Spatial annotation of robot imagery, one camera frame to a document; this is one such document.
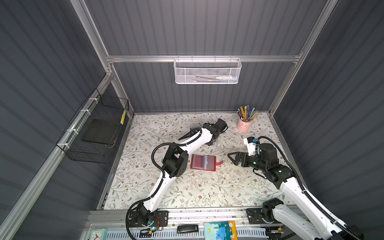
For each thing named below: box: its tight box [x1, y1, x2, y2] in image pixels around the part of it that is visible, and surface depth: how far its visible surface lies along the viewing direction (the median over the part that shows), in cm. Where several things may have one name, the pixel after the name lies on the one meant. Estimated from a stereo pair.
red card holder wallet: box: [190, 154, 224, 172], surface depth 95 cm
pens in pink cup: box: [236, 105, 259, 123], surface depth 106 cm
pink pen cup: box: [237, 118, 252, 134], surface depth 106 cm
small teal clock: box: [89, 228, 108, 240], surface depth 69 cm
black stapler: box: [177, 225, 199, 234], surface depth 69 cm
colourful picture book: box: [204, 221, 239, 240], surface depth 71 cm
